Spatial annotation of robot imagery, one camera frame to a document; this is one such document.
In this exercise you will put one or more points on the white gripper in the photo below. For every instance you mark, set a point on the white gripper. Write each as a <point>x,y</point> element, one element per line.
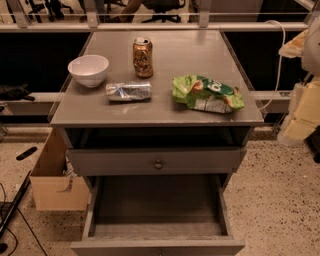
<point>312,55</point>

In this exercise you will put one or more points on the green rice chip bag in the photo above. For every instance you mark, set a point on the green rice chip bag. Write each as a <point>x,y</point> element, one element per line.
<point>204,94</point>

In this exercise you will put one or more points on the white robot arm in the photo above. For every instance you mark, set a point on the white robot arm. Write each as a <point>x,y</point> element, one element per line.
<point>305,45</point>

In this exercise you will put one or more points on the grey drawer cabinet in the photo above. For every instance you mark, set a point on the grey drawer cabinet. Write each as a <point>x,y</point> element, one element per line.
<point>88,120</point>

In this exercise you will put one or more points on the round drawer knob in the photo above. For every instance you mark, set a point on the round drawer knob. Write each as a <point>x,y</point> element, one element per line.
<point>158,165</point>

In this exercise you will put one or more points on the open middle drawer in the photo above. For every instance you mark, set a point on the open middle drawer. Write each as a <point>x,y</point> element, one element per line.
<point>169,215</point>

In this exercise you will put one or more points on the closed top drawer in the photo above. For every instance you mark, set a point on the closed top drawer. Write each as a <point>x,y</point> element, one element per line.
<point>155,161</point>

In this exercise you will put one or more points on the black bag on ledge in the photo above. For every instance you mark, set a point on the black bag on ledge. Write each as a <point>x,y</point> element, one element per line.
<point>15,92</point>

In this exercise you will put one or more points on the silver can lying down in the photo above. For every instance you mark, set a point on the silver can lying down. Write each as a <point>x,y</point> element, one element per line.
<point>129,91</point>

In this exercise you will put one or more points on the gold soda can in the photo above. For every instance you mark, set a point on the gold soda can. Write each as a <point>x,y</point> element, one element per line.
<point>142,57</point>

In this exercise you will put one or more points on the black office chair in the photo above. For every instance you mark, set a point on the black office chair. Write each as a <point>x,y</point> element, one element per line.
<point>160,10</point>

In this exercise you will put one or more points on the white bowl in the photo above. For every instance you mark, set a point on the white bowl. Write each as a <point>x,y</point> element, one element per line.
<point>89,70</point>

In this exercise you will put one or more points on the cardboard box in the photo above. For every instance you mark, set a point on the cardboard box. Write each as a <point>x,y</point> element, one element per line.
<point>54,184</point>

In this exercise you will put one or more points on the black remote on floor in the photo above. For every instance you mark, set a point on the black remote on floor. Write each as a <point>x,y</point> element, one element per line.
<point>26,153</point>

